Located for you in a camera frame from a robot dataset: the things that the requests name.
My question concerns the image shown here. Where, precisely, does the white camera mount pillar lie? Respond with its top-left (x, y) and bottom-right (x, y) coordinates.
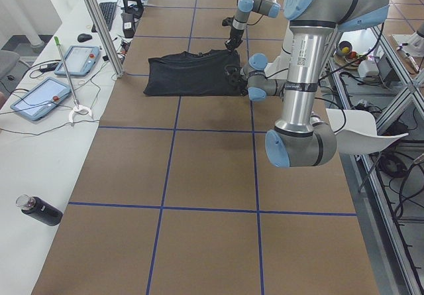
top-left (265, 26), bottom-right (293, 80)

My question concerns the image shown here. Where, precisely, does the black computer mouse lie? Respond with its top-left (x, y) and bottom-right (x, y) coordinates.
top-left (77, 33), bottom-right (92, 43)

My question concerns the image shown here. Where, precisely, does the black water bottle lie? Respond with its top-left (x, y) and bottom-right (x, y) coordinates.
top-left (15, 194), bottom-right (63, 226)

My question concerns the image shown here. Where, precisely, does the black t-shirt with logo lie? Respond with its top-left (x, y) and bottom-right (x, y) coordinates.
top-left (144, 50), bottom-right (240, 96)

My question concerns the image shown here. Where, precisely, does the white plastic chair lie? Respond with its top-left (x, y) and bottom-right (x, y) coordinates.
top-left (326, 108), bottom-right (408, 155)

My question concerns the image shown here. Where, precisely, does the fruit bowl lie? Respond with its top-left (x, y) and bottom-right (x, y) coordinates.
top-left (333, 40), bottom-right (362, 69)

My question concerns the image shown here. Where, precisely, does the blue teach pendant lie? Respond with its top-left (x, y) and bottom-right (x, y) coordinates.
top-left (11, 78), bottom-right (71, 121)
top-left (64, 45), bottom-right (100, 77)

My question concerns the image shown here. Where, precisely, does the green handled reacher stick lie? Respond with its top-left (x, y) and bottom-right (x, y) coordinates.
top-left (54, 36), bottom-right (93, 125)

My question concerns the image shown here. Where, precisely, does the near blue teach pendant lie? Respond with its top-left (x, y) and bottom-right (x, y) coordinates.
top-left (11, 78), bottom-right (71, 121)

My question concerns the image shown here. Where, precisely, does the aluminium frame post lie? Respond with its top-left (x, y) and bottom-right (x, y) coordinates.
top-left (84, 0), bottom-right (123, 78)

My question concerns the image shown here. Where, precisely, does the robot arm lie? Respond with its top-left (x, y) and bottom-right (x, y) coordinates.
top-left (225, 0), bottom-right (390, 168)
top-left (222, 0), bottom-right (281, 52)

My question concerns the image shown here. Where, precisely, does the black keyboard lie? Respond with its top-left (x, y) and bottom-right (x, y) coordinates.
top-left (99, 1), bottom-right (117, 30)

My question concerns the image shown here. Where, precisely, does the far blue teach pendant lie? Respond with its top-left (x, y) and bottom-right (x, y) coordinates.
top-left (64, 45), bottom-right (100, 77)

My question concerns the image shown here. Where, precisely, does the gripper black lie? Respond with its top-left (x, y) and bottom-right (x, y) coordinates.
top-left (225, 28), bottom-right (244, 52)
top-left (225, 65), bottom-right (248, 95)

